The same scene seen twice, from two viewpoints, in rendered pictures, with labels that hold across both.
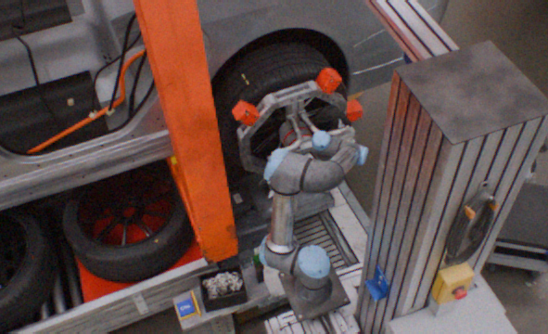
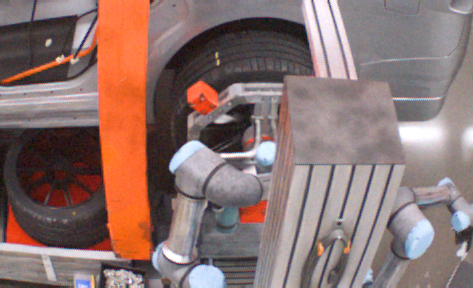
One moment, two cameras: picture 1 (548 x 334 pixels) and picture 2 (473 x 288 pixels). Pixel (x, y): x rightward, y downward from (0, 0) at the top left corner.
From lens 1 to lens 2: 70 cm
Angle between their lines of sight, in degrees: 8
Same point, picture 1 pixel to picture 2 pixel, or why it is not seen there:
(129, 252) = (47, 213)
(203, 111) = (132, 76)
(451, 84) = (329, 108)
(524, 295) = not seen: outside the picture
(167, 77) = (105, 33)
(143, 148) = (86, 107)
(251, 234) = not seen: hidden behind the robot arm
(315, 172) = (223, 179)
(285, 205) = (185, 209)
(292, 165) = (201, 163)
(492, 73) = (373, 112)
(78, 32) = not seen: outside the picture
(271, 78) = (245, 65)
